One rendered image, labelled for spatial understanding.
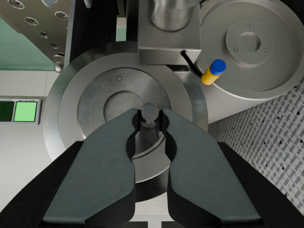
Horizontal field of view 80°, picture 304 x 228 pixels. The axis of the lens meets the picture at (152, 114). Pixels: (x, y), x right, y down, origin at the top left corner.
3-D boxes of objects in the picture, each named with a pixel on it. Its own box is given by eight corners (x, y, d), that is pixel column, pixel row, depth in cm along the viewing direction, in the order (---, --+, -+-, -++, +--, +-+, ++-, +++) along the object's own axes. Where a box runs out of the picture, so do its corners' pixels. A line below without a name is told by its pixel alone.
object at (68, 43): (82, -69, 21) (66, 85, 17) (115, 45, 44) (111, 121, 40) (78, -69, 21) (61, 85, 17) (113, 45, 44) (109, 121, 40)
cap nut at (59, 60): (64, 54, 50) (62, 70, 49) (69, 61, 53) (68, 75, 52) (50, 54, 50) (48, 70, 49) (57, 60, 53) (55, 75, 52)
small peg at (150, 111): (135, 116, 11) (146, 97, 12) (137, 122, 14) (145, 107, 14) (154, 127, 11) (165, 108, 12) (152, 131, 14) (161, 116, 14)
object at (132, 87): (98, 54, 15) (183, 83, 15) (104, 64, 17) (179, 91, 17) (59, 139, 14) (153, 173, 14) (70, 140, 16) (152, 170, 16)
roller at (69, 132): (171, 39, 17) (210, 161, 15) (155, 104, 43) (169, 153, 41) (46, 68, 16) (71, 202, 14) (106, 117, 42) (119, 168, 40)
